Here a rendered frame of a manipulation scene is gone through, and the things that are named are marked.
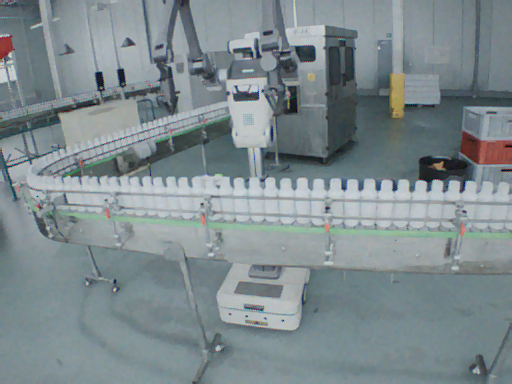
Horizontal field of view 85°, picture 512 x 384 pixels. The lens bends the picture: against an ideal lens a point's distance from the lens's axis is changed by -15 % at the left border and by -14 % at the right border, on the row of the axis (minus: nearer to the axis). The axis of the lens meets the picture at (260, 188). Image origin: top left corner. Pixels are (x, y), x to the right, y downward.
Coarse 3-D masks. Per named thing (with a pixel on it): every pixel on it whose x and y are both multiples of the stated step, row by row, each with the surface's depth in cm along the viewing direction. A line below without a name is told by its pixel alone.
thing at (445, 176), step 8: (424, 160) 291; (432, 160) 293; (440, 160) 291; (448, 160) 287; (456, 160) 280; (424, 168) 268; (432, 168) 261; (448, 168) 289; (456, 168) 281; (464, 168) 268; (424, 176) 272; (432, 176) 264; (440, 176) 258; (448, 176) 255; (456, 176) 255; (464, 176) 261; (448, 184) 259
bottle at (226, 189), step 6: (222, 180) 125; (228, 180) 123; (222, 186) 124; (228, 186) 124; (222, 192) 123; (228, 192) 123; (222, 204) 126; (228, 204) 125; (222, 210) 127; (228, 210) 126; (234, 210) 127; (222, 216) 129; (228, 216) 127; (234, 216) 128
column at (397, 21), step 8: (392, 0) 684; (400, 0) 686; (392, 8) 693; (400, 8) 693; (392, 16) 702; (400, 16) 701; (392, 24) 712; (400, 24) 708; (392, 32) 721; (400, 32) 716; (392, 40) 728; (400, 40) 723; (392, 48) 738; (400, 48) 730; (392, 56) 746; (400, 56) 738; (392, 64) 747; (400, 64) 745; (392, 72) 759; (400, 72) 752
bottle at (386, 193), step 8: (384, 184) 107; (392, 184) 107; (384, 192) 108; (392, 192) 108; (376, 208) 113; (384, 208) 109; (392, 208) 109; (376, 216) 113; (384, 216) 110; (392, 216) 112; (384, 224) 111
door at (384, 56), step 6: (378, 42) 1109; (384, 42) 1102; (390, 42) 1099; (378, 48) 1117; (384, 48) 1113; (390, 48) 1107; (378, 54) 1126; (384, 54) 1121; (390, 54) 1115; (378, 60) 1134; (384, 60) 1130; (390, 60) 1124; (378, 66) 1142; (384, 66) 1138; (390, 66) 1132; (378, 72) 1151; (384, 72) 1146; (390, 72) 1141; (378, 78) 1160; (384, 78) 1155; (378, 84) 1168; (384, 84) 1163; (378, 90) 1177; (384, 90) 1172
